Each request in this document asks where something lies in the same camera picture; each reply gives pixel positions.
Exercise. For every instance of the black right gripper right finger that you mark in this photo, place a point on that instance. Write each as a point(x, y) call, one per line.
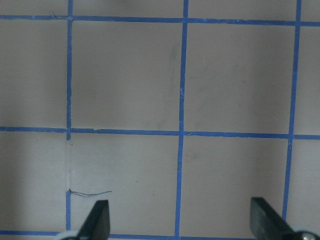
point(267, 224)

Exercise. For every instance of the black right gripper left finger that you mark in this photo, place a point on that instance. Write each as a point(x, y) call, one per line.
point(97, 224)

